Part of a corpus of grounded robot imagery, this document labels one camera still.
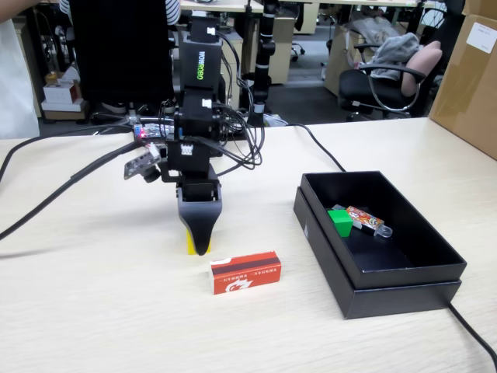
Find black cardboard box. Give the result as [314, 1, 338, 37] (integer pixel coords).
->
[300, 170, 467, 291]

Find controller circuit board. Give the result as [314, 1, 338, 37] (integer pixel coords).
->
[133, 122, 176, 144]

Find black monitor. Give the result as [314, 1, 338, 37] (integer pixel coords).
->
[68, 0, 176, 105]

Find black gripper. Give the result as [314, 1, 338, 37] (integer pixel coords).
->
[161, 165, 224, 257]

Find person in striped shirt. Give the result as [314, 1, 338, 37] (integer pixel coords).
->
[165, 0, 182, 26]

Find black open box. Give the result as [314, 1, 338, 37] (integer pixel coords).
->
[292, 185, 464, 321]

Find small brown cardboard box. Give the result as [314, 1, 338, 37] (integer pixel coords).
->
[461, 0, 497, 17]

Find yellow wooden block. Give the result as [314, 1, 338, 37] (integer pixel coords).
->
[186, 228, 213, 256]

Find pink cushion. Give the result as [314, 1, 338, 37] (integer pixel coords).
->
[399, 40, 444, 98]

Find large brown cardboard box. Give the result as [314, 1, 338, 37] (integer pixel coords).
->
[428, 13, 497, 161]

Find black power cable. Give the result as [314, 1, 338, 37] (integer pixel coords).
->
[285, 123, 497, 364]

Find black office chair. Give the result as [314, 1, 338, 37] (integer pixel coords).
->
[337, 0, 467, 122]

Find colourful printed USB stick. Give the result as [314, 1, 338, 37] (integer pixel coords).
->
[332, 203, 394, 239]

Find green wooden cube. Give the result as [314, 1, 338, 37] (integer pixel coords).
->
[326, 209, 354, 238]

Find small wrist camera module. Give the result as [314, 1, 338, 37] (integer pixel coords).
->
[123, 149, 162, 184]

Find grey cloth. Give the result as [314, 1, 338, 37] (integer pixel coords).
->
[367, 33, 422, 82]

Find narrow beige desk cabinet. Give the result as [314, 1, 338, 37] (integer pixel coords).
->
[217, 33, 245, 112]

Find wide beige desk cabinet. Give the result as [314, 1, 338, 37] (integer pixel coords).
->
[267, 15, 297, 85]

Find small white cardboard box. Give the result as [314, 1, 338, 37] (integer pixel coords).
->
[42, 79, 83, 105]

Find red and white matchbox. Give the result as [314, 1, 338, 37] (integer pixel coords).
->
[209, 250, 283, 296]

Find black jointed pole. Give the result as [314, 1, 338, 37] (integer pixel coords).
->
[248, 0, 277, 126]

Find flat white box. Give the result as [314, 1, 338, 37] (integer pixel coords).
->
[40, 99, 89, 114]

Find thick black sleeved cable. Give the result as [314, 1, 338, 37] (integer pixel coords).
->
[0, 123, 172, 241]

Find bare forearm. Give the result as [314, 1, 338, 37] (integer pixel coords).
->
[0, 0, 40, 23]

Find person in white garment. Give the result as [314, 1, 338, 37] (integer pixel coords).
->
[0, 17, 40, 140]

